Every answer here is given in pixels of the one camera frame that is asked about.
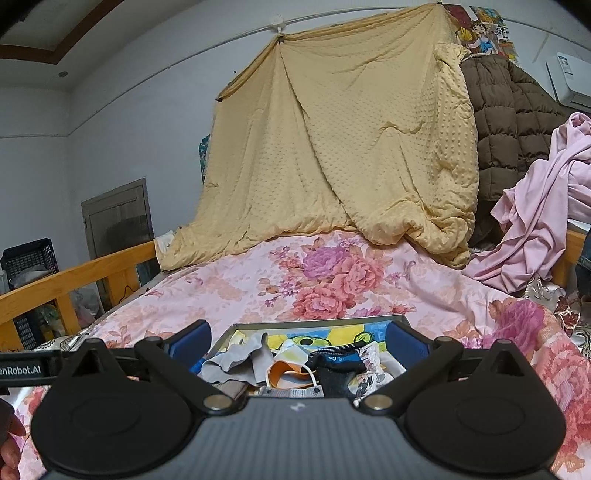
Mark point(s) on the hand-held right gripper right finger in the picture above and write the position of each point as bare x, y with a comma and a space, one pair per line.
406, 344

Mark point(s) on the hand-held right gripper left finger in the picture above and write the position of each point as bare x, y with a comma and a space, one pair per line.
191, 344

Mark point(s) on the grey cloth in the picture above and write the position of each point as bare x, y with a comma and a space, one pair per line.
231, 360

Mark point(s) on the dark blue sock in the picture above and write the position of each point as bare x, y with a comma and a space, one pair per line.
337, 371

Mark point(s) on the grey tray with cartoon print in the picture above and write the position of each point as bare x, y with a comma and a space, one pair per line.
323, 328

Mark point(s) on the orange plastic scoop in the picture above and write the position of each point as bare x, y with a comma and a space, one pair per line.
279, 374

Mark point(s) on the person's left hand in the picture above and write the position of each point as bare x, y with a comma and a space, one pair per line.
8, 454

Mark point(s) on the black plastic crate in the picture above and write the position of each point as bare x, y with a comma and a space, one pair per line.
28, 332
32, 258

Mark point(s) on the pink floral bedsheet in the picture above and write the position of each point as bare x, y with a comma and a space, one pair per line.
346, 286

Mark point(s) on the white plastic bag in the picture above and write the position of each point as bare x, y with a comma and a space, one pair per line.
87, 307

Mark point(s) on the grey door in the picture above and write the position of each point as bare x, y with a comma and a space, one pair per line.
120, 221

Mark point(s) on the pink garment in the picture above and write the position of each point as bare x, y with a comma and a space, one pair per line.
540, 207

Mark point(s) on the blue denim jeans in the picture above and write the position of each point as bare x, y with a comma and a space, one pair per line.
586, 267

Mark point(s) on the yellow dotted blanket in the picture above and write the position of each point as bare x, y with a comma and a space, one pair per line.
346, 138

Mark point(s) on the brown quilted jacket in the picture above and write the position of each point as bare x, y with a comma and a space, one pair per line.
508, 120

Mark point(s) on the white air conditioner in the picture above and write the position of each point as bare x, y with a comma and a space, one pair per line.
572, 78

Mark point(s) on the teal wall poster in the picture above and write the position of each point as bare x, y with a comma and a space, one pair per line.
204, 159

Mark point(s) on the cartoon wall poster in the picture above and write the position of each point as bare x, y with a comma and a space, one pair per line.
485, 37

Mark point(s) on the white wall hook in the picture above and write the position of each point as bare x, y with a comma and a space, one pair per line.
277, 22

